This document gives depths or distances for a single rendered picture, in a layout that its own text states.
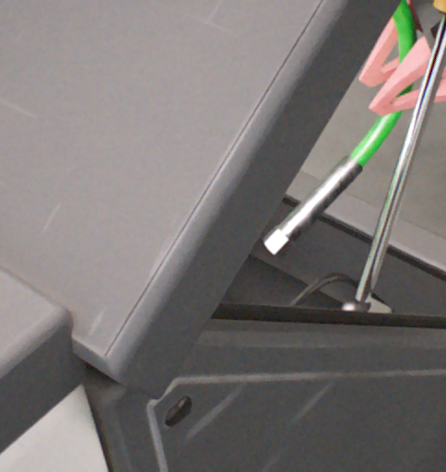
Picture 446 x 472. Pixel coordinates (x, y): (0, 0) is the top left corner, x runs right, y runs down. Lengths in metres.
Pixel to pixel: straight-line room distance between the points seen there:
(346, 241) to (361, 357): 0.67
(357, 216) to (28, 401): 0.85
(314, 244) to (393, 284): 0.10
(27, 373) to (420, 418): 0.31
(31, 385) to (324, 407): 0.20
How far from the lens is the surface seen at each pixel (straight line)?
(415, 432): 0.64
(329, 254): 1.24
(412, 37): 0.89
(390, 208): 0.58
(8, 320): 0.37
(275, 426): 0.50
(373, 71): 0.92
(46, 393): 0.38
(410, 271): 1.17
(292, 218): 0.93
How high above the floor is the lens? 1.76
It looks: 43 degrees down
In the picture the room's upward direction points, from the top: 8 degrees counter-clockwise
